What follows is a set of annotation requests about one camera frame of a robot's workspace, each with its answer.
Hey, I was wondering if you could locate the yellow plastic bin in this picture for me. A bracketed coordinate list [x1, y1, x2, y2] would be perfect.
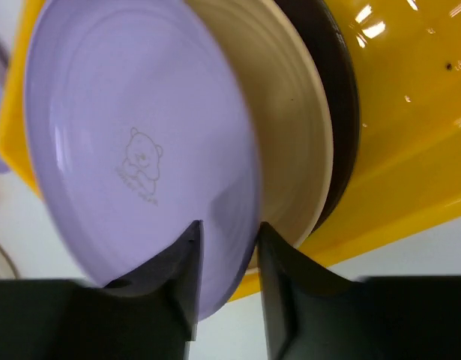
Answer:
[0, 1, 461, 299]

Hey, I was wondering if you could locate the cream bear plate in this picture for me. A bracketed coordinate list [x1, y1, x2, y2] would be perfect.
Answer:
[184, 0, 334, 271]

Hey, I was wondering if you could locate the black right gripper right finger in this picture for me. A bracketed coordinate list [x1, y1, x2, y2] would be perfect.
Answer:
[256, 222, 461, 359]

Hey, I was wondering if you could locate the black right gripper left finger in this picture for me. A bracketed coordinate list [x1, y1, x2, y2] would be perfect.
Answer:
[0, 220, 202, 359]

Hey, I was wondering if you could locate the purple plate far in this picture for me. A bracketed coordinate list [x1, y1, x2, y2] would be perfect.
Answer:
[24, 1, 262, 320]

